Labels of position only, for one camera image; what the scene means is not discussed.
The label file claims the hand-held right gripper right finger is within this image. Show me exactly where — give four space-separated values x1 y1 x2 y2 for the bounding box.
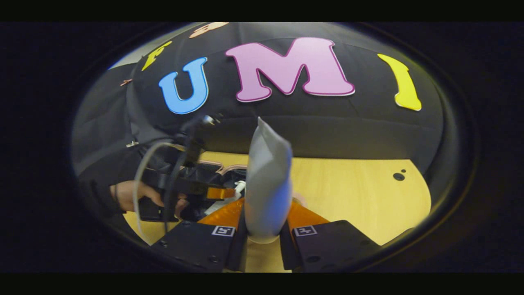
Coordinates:
280 200 382 272

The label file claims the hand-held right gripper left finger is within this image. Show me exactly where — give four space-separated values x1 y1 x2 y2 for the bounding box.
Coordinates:
151 198 247 273

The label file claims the pink suitcase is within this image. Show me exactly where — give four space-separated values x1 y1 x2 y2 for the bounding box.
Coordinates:
196 160 307 213

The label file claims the black backdrop cloth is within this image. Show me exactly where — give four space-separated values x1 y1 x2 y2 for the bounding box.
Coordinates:
72 23 445 193

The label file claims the black cable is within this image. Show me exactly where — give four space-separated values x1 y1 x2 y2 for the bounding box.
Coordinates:
163 117 205 234

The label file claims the white cable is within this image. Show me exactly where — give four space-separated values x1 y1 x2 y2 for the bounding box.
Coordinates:
133 141 176 242

